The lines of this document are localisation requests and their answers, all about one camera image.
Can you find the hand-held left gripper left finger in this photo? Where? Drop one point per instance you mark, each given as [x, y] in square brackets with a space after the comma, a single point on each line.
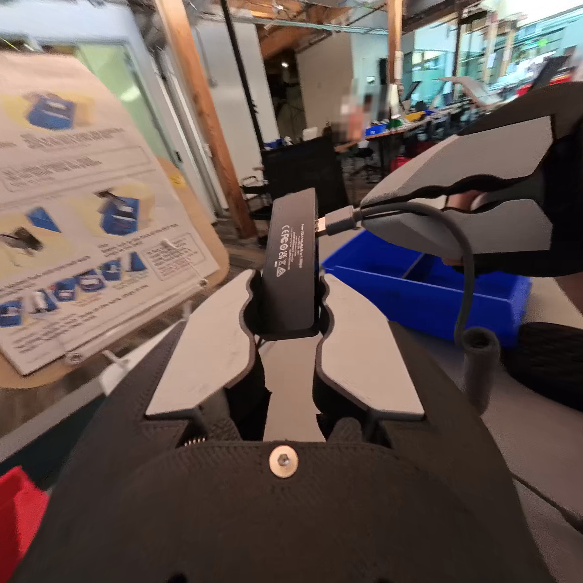
[205, 360]

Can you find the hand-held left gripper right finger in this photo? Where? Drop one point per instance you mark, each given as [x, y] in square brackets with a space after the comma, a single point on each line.
[369, 364]

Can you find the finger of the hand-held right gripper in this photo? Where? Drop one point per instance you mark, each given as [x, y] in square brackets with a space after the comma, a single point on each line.
[478, 150]
[510, 227]

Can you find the blue storage bin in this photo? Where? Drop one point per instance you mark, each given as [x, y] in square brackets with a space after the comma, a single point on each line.
[410, 296]

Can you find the black usb hub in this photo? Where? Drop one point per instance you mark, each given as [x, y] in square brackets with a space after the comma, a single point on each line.
[291, 273]

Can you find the red storage bin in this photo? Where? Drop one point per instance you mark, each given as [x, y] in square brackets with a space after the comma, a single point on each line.
[18, 519]

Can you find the person's right forearm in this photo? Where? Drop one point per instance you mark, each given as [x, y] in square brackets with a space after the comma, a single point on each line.
[571, 291]

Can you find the person's right hand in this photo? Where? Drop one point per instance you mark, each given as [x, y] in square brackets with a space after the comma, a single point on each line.
[464, 200]

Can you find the tilted display board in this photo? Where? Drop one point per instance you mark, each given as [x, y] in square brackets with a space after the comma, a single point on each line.
[473, 91]

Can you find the red floor bin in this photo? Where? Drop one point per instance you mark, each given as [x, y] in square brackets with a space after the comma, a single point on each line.
[401, 165]

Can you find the white stand base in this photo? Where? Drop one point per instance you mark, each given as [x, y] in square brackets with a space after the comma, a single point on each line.
[116, 371]

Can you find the blue parts bin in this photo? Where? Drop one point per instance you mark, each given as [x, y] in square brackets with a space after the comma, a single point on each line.
[377, 131]

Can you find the instruction sheet on stand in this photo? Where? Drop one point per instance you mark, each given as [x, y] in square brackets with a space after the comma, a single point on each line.
[214, 246]

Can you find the wooden support column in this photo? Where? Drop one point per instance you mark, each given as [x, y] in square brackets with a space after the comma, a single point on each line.
[205, 114]
[395, 41]

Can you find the black quilted wrist rest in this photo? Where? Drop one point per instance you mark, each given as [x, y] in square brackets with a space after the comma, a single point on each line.
[551, 364]

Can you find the yellow smiley sticker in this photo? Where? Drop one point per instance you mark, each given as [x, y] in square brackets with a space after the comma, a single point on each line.
[176, 180]

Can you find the printed instruction sheet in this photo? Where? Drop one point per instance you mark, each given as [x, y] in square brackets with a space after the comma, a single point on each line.
[68, 182]

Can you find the black floor lamp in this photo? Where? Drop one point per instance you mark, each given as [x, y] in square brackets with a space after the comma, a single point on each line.
[241, 68]

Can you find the glass door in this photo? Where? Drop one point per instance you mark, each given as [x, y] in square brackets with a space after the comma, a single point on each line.
[114, 82]

